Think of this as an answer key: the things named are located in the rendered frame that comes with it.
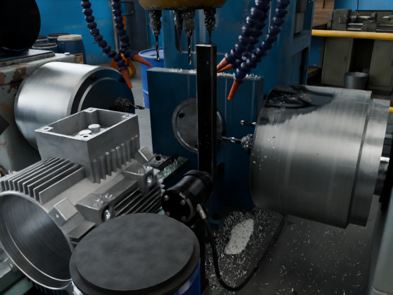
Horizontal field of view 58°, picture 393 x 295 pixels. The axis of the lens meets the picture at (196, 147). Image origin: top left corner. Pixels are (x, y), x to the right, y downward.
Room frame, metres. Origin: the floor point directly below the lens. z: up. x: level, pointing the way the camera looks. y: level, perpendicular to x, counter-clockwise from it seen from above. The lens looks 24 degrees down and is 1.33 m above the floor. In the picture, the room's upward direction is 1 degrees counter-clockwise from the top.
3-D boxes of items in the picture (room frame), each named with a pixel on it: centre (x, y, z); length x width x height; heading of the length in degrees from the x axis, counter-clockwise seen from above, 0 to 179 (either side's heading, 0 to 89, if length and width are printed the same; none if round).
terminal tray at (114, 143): (0.52, 0.17, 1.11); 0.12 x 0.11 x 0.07; 153
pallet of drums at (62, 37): (5.53, 2.30, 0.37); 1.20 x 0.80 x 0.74; 136
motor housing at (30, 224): (0.48, 0.18, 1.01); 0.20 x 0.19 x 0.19; 153
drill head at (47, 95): (0.92, 0.35, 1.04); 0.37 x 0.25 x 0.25; 62
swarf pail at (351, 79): (4.66, -2.14, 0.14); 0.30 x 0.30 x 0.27
